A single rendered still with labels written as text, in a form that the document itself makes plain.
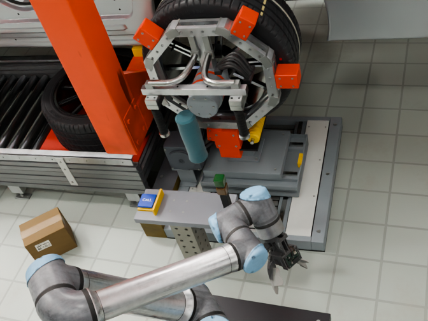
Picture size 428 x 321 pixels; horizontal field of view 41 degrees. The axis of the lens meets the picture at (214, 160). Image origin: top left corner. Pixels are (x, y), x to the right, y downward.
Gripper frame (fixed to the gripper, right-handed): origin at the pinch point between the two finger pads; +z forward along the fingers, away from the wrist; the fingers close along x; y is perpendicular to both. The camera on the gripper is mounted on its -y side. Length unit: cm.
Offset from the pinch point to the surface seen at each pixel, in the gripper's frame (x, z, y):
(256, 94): 56, -48, -55
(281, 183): 60, 2, -71
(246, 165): 52, -12, -82
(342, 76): 153, -15, -104
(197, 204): 9, -19, -61
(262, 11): 55, -82, -27
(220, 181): 11.4, -30.7, -37.3
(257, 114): 46, -42, -46
